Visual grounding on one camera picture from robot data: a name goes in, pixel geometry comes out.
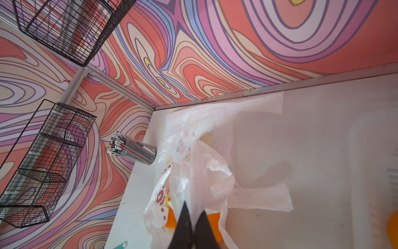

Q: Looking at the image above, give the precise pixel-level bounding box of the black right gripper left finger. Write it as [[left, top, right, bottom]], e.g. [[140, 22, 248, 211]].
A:
[[168, 202, 193, 249]]

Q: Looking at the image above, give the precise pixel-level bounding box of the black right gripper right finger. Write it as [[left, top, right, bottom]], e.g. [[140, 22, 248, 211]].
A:
[[193, 211, 220, 249]]

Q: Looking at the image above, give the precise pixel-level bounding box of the printed bag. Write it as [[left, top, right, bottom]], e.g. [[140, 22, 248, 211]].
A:
[[144, 140, 293, 249]]

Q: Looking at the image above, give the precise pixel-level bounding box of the lower left orange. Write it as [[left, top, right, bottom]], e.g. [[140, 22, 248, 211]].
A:
[[164, 207, 177, 229]]

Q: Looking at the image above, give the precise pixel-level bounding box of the right rear orange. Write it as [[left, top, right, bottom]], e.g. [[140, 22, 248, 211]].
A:
[[207, 213, 223, 243]]

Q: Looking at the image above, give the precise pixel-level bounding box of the green pen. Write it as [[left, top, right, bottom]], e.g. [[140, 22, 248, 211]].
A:
[[114, 241, 128, 249]]

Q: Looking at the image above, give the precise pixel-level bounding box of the metal pen cup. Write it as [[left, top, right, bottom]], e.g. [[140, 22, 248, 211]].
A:
[[107, 131, 157, 165]]

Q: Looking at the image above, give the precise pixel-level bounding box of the orange behind top orange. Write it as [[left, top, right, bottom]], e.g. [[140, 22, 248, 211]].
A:
[[386, 212, 398, 249]]

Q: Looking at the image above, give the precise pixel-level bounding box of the white plastic basket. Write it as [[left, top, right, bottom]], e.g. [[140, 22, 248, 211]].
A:
[[347, 108, 398, 249]]

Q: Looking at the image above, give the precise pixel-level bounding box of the black wire basket left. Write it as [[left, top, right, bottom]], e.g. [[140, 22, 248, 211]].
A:
[[1, 99, 96, 228]]

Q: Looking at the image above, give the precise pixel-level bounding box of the black wire basket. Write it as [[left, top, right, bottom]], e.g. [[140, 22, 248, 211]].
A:
[[1, 99, 96, 228], [12, 0, 136, 67]]

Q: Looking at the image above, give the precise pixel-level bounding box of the black wire basket rear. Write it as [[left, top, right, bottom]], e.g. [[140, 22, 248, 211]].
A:
[[12, 0, 136, 67]]

